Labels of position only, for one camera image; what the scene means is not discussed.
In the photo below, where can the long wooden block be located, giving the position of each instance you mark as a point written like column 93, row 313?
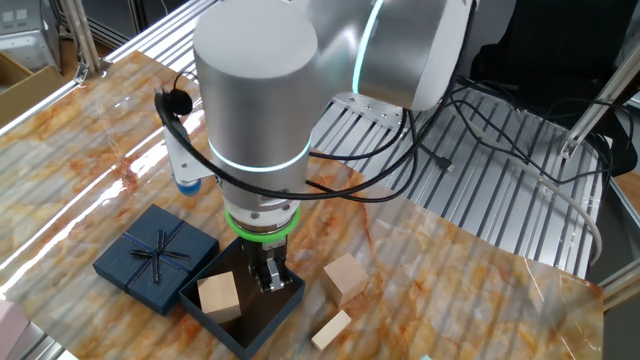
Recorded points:
column 331, row 330

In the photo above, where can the metal robot mounting plate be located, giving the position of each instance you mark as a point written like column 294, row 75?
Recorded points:
column 370, row 107

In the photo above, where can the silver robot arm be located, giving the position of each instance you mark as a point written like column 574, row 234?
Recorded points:
column 260, row 100

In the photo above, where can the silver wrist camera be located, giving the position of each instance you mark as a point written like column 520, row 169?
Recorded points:
column 182, row 160

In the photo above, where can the aluminium frame strut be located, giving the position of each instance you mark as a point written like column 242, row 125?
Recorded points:
column 80, row 35

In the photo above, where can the orange marble pattern mat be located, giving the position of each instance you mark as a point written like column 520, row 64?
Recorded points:
column 450, row 300

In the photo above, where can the aluminium frame post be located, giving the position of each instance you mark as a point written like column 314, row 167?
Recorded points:
column 595, row 110

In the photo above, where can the light wooden cube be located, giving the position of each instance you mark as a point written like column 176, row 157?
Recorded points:
column 218, row 297
column 345, row 277

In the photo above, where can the aluminium frame rail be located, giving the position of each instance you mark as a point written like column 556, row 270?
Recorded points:
column 620, row 285

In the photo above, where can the black chair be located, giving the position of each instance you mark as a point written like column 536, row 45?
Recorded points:
column 550, row 50

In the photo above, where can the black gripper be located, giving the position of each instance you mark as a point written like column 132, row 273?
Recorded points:
column 262, row 252

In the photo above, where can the brown cardboard box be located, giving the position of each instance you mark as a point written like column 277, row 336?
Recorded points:
column 25, row 95

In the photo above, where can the grey metal cabinet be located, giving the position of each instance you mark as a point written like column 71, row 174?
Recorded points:
column 25, row 40

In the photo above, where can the navy gift box base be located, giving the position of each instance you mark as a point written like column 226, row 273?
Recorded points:
column 270, row 310

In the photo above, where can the metal corner bracket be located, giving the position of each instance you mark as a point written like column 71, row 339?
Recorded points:
column 80, row 75

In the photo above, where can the pink gift box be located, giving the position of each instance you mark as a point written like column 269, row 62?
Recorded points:
column 10, row 330

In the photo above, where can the navy ribboned gift box lid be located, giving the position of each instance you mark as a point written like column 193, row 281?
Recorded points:
column 125, row 270

